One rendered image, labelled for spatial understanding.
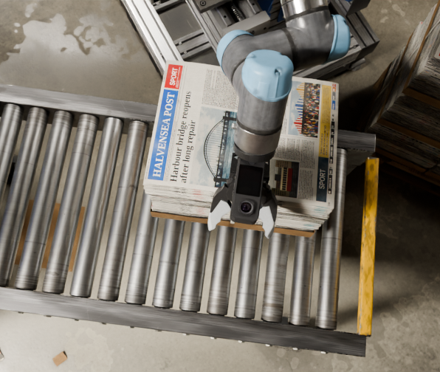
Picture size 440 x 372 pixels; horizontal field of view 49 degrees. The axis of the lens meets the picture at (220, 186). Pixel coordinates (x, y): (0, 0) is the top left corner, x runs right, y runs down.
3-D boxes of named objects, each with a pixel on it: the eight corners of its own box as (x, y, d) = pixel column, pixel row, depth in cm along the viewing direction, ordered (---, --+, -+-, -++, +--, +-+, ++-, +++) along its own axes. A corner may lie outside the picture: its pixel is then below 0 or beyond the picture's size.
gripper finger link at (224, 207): (213, 213, 97) (238, 185, 92) (210, 235, 93) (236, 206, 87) (200, 207, 96) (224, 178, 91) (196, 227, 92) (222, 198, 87)
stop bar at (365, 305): (378, 159, 123) (380, 157, 121) (370, 336, 112) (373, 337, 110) (365, 158, 123) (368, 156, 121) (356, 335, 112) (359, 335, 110)
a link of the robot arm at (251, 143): (282, 138, 76) (230, 131, 76) (277, 161, 79) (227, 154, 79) (282, 113, 81) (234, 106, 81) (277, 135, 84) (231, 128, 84)
